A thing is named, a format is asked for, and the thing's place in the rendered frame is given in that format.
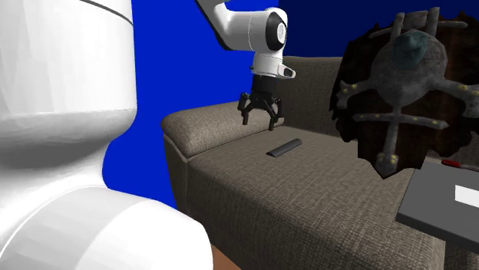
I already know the grey-brown fabric sofa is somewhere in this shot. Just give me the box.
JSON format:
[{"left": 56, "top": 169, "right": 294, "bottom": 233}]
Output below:
[{"left": 160, "top": 55, "right": 479, "bottom": 270}]

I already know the dark grey remote control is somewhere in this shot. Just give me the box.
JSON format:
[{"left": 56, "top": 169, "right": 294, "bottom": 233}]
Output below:
[{"left": 266, "top": 137, "right": 303, "bottom": 159}]

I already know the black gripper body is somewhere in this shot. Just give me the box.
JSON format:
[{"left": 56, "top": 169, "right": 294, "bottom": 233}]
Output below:
[{"left": 249, "top": 74, "right": 281, "bottom": 110}]

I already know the grey flat book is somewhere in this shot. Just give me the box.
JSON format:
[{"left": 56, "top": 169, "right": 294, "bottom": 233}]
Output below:
[{"left": 395, "top": 160, "right": 479, "bottom": 252}]

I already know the dark plaque with grey figure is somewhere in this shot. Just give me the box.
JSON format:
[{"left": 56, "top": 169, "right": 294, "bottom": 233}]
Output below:
[{"left": 329, "top": 6, "right": 479, "bottom": 180}]

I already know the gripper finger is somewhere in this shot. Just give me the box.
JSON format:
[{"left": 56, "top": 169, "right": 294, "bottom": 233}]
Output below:
[
  {"left": 266, "top": 97, "right": 284, "bottom": 132},
  {"left": 236, "top": 92, "right": 259, "bottom": 127}
]

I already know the red pen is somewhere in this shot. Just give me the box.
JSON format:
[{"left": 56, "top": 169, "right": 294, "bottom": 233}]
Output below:
[{"left": 440, "top": 158, "right": 479, "bottom": 173}]

